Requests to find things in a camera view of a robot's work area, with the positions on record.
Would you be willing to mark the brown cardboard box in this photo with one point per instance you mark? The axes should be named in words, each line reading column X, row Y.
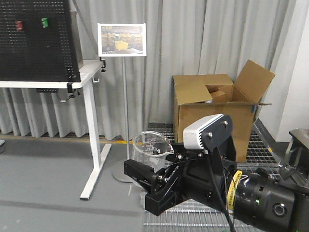
column 196, row 96

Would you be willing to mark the green peg hook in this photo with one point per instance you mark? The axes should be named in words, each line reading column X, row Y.
column 45, row 22

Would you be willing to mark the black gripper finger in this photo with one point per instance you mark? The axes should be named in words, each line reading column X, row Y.
column 157, row 202
column 146, row 177

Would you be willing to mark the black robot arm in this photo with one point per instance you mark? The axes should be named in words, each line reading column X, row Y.
column 266, row 203

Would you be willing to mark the photo sign on stand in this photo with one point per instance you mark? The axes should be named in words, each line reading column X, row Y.
column 122, row 40

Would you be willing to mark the clear glass measuring beaker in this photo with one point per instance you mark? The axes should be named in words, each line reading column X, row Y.
column 151, row 148

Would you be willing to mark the red peg hook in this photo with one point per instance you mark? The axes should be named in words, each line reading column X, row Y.
column 19, row 25

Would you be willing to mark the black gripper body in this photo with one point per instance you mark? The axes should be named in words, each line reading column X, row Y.
column 206, row 174

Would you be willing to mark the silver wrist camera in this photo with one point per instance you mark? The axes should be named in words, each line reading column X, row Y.
column 208, row 132

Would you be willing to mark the black pegboard panel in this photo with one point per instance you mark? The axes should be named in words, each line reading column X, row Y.
column 37, row 54

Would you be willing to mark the white standing desk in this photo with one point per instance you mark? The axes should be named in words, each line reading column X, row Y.
column 87, row 72

